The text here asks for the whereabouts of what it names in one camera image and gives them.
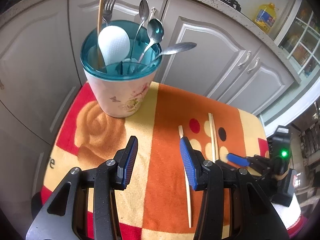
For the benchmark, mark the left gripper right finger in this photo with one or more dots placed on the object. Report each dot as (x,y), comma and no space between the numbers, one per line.
(191,164)

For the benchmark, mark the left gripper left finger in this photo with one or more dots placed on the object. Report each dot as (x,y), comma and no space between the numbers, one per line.
(125,159)

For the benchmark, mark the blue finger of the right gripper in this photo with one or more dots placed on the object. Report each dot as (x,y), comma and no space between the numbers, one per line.
(238,160)

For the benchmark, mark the light bamboo chopstick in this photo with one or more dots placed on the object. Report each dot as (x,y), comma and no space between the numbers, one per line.
(187,188)
(213,136)

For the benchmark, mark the long silver spoon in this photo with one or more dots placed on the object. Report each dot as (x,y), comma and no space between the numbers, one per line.
(174,49)

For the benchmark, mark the white rice paddle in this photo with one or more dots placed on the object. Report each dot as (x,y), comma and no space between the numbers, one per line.
(114,44)

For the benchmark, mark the round silver spoon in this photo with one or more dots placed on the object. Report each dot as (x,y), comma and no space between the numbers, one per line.
(155,32)

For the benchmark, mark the small silver spoon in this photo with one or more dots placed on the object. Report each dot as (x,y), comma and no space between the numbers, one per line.
(144,12)

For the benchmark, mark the silver fork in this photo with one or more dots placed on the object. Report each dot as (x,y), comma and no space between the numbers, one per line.
(108,10)

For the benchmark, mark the brown wooden chopstick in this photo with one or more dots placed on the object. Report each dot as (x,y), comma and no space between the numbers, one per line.
(99,26)

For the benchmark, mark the white gloved right hand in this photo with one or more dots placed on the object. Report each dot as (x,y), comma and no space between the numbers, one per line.
(289,215)

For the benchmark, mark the orange yellow red towel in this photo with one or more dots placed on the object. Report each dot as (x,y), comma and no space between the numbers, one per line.
(154,205)

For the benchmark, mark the utensil holder cup teal rim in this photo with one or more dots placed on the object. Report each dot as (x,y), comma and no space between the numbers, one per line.
(121,85)

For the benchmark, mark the glass door cabinet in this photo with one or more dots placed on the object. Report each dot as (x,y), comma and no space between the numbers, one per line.
(299,39)

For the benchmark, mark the yellow oil bottle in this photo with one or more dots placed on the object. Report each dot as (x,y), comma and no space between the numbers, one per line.
(265,17)

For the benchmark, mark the cabinet door handle pair right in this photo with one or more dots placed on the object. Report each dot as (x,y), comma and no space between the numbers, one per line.
(254,66)

